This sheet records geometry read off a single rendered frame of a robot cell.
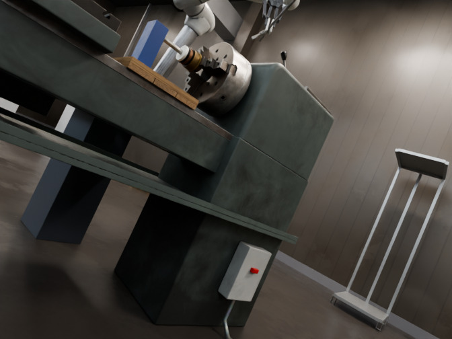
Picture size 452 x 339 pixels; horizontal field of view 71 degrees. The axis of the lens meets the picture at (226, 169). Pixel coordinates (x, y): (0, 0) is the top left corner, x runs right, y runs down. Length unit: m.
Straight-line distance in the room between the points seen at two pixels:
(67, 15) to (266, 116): 0.86
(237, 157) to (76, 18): 0.78
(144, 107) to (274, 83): 0.60
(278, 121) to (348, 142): 3.51
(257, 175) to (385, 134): 3.59
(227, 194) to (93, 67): 0.72
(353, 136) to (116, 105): 4.21
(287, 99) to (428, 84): 3.78
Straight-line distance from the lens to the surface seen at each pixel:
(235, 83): 1.40
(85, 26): 1.04
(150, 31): 1.33
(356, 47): 5.77
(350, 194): 4.73
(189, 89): 1.47
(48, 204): 1.89
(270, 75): 1.46
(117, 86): 1.13
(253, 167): 1.45
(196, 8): 2.07
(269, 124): 1.47
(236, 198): 1.43
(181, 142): 1.26
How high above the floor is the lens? 0.64
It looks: 3 degrees up
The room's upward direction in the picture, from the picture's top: 25 degrees clockwise
